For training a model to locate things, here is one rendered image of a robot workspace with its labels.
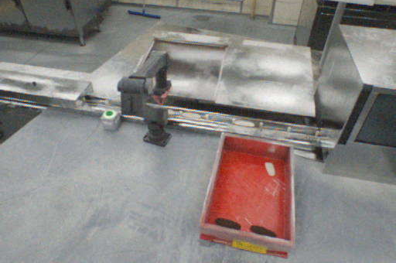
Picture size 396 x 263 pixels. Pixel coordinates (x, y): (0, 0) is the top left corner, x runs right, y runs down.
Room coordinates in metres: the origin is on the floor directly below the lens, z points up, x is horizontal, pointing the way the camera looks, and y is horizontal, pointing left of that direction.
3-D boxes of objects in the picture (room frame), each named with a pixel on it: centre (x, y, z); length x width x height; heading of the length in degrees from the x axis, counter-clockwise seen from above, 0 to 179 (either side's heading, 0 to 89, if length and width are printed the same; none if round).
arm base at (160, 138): (1.00, 0.22, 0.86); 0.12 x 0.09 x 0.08; 70
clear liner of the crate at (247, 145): (0.69, -0.20, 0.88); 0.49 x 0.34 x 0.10; 168
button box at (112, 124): (1.09, 0.46, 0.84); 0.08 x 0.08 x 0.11; 80
